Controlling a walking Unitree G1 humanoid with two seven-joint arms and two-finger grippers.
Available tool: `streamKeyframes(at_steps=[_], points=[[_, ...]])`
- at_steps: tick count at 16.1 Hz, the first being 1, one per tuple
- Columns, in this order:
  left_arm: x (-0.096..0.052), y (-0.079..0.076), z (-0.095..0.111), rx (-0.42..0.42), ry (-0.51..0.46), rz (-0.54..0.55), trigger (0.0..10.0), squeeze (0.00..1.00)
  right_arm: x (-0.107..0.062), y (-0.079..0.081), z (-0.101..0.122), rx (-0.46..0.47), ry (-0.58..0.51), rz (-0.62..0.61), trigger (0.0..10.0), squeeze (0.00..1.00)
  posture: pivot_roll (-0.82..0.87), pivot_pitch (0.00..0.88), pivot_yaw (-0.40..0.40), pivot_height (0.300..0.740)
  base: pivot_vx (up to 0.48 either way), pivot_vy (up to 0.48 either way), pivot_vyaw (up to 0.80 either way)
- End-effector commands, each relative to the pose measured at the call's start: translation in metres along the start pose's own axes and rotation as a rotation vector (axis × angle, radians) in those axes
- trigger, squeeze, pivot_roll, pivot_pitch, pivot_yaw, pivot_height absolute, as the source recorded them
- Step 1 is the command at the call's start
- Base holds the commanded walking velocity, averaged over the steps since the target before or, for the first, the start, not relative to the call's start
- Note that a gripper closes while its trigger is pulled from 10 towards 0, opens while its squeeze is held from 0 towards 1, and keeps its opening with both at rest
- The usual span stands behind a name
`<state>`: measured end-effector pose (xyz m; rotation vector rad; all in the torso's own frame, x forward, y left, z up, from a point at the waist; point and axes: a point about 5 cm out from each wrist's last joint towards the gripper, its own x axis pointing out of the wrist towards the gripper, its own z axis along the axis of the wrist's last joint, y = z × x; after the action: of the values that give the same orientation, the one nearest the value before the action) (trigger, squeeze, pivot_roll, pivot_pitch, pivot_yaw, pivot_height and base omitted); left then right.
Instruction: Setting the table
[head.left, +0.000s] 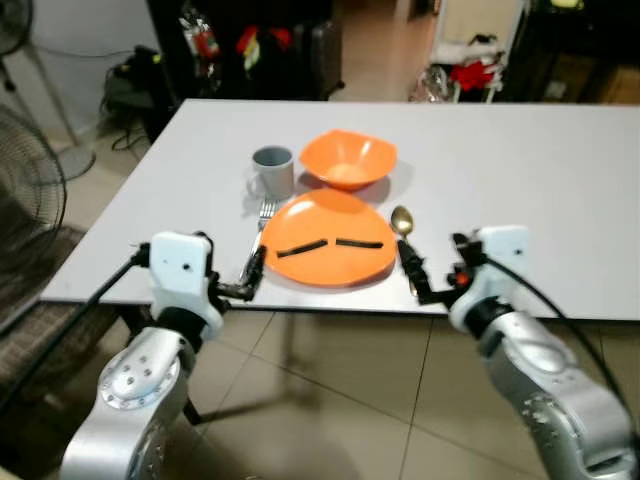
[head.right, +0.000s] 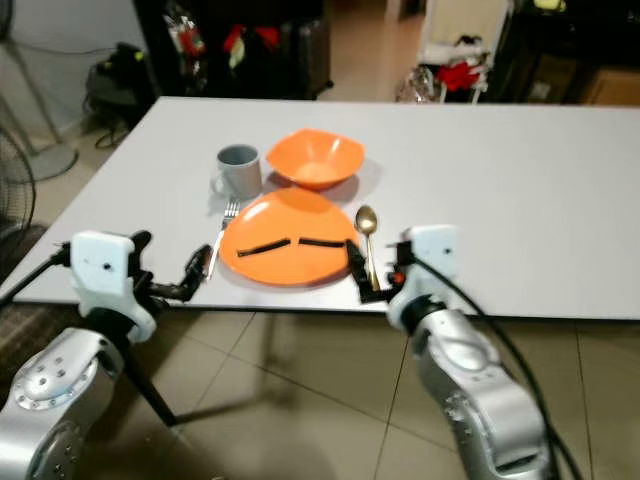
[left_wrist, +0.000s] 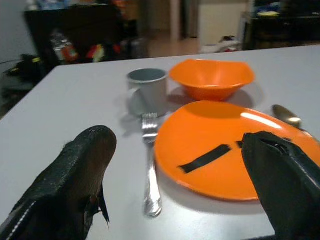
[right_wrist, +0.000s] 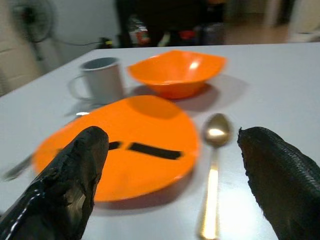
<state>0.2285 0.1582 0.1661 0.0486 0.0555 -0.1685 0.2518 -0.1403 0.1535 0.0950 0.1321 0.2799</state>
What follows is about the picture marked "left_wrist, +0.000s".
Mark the black bag with yellow trim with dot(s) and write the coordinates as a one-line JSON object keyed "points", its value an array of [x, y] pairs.
{"points": [[25, 66]]}

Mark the silver metal fork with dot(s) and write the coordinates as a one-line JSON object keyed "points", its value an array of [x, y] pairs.
{"points": [[151, 175]]}

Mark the black cabinet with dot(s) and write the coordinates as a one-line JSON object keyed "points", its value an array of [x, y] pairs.
{"points": [[85, 27]]}

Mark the black tape strip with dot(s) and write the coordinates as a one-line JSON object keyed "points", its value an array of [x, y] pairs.
{"points": [[205, 158]]}

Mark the orange plastic bowl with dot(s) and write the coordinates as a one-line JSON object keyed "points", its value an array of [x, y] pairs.
{"points": [[212, 88]]}

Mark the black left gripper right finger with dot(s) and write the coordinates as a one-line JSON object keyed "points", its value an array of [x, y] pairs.
{"points": [[287, 190]]}

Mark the red and yellow toy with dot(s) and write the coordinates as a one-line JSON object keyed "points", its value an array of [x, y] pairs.
{"points": [[96, 52]]}

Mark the clear plastic bottle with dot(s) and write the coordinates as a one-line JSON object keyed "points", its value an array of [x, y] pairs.
{"points": [[62, 47]]}

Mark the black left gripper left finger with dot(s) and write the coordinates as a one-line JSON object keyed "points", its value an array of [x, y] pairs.
{"points": [[70, 175]]}

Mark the yellow flat item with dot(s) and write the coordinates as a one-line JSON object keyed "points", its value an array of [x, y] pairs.
{"points": [[267, 14]]}

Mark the grey mug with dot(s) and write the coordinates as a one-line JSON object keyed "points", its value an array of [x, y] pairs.
{"points": [[150, 95]]}

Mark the dark suitcase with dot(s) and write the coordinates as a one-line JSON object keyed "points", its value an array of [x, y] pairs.
{"points": [[138, 47]]}

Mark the golden metal spoon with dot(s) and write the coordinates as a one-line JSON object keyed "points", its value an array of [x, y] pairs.
{"points": [[285, 113]]}

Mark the dark shelf unit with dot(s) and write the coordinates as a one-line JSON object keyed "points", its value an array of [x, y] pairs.
{"points": [[282, 32]]}

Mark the orange plastic plate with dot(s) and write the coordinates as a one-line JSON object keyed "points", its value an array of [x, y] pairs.
{"points": [[200, 130]]}

